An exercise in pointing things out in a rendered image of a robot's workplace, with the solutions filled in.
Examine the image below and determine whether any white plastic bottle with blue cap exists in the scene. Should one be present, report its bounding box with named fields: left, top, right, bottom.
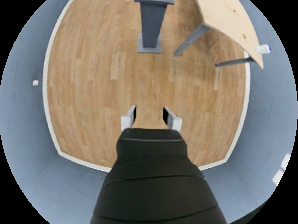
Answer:
left=255, top=45, right=271, bottom=53

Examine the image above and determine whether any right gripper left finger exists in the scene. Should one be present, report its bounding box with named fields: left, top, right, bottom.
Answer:
left=121, top=105, right=137, bottom=131

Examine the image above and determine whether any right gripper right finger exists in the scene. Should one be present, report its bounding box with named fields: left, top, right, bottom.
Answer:
left=162, top=107, right=182, bottom=132

